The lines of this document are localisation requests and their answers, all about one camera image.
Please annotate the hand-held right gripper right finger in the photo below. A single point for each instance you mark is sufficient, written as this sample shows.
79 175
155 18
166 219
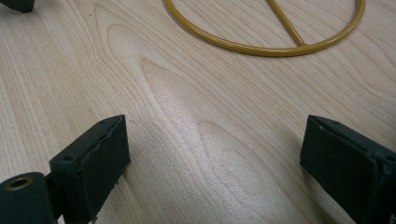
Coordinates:
345 168

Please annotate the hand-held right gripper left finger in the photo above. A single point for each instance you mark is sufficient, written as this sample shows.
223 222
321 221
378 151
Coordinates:
93 168

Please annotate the dark rounded object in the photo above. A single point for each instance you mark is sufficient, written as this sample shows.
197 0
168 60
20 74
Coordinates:
18 4

